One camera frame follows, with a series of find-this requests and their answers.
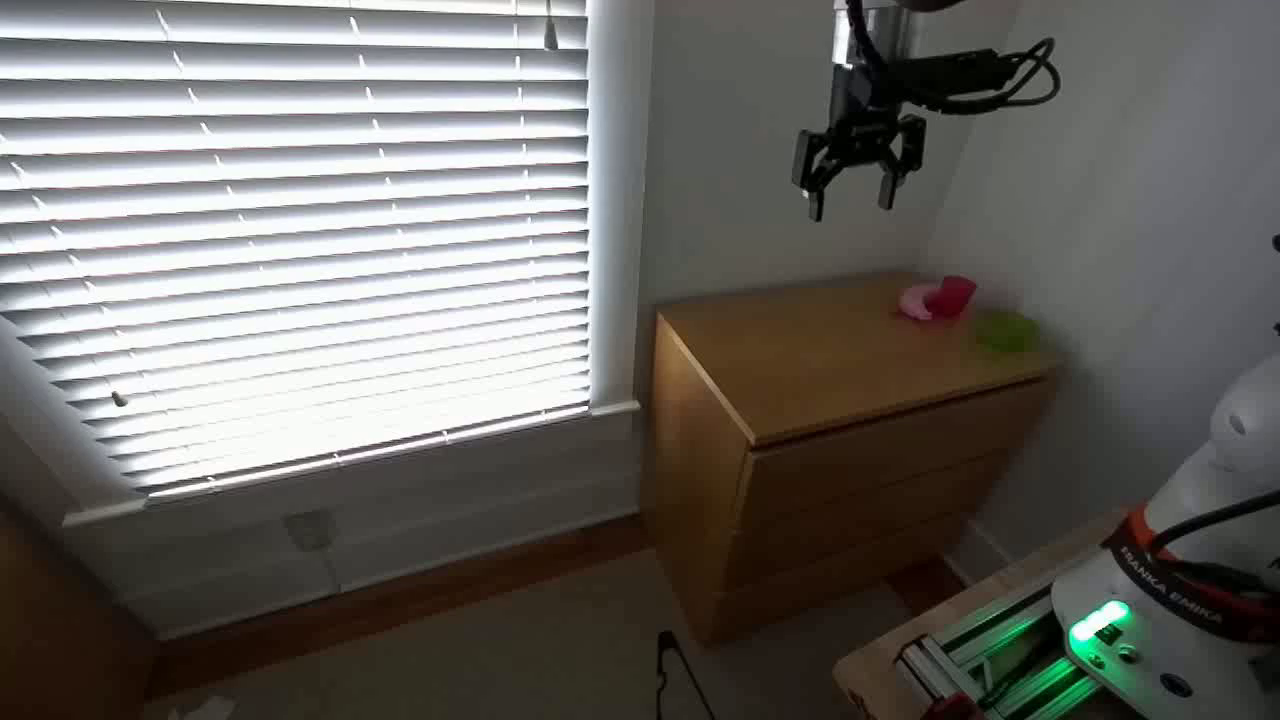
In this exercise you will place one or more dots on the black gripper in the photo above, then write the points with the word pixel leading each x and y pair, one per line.
pixel 873 115

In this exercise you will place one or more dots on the purple pink toy banana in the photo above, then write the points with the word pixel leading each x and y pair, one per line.
pixel 914 307

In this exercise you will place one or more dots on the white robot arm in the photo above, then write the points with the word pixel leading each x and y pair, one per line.
pixel 1225 464

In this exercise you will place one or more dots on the red plastic cup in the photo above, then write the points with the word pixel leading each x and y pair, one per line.
pixel 953 299

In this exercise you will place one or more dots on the green plastic bowl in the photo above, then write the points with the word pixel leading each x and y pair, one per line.
pixel 1005 334

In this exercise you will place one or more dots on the wooden dresser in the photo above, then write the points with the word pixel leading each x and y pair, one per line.
pixel 824 440

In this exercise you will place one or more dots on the blind tilt wand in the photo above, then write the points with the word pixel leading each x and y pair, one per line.
pixel 548 27

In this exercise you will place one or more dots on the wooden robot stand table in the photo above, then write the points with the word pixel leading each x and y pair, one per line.
pixel 883 664

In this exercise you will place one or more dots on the green lit metal rails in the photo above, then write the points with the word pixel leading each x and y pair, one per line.
pixel 994 652

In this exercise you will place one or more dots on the white window blinds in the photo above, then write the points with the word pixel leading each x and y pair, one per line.
pixel 295 242

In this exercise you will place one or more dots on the dark brown furniture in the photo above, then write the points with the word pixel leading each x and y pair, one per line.
pixel 61 627

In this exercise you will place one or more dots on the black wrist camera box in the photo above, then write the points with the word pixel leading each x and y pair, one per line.
pixel 960 78

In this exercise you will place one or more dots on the white window frame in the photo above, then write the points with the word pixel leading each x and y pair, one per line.
pixel 619 203

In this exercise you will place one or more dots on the white wall outlet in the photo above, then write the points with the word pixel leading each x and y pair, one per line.
pixel 309 528

